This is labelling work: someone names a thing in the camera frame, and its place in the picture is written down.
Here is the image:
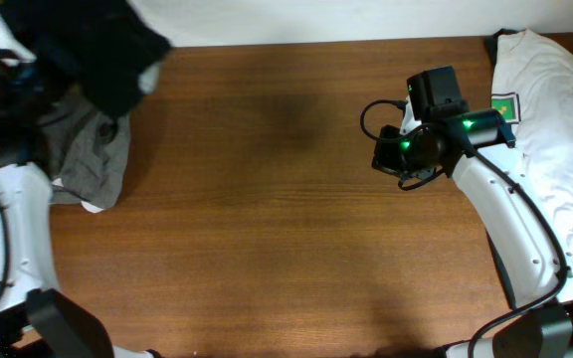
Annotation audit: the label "dark garment under t-shirt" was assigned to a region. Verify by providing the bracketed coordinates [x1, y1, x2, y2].
[483, 28, 517, 68]

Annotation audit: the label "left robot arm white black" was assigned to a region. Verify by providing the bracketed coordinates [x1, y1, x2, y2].
[0, 49, 158, 358]

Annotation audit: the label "white printed t-shirt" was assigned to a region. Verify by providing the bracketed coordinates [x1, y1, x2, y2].
[491, 30, 573, 301]

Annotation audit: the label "grey folded garment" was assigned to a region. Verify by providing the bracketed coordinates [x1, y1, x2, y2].
[39, 93, 131, 214]

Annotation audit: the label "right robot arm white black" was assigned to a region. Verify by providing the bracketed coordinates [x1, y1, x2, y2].
[372, 67, 573, 357]

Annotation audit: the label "black shorts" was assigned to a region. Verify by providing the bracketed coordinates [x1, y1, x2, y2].
[0, 0, 171, 116]

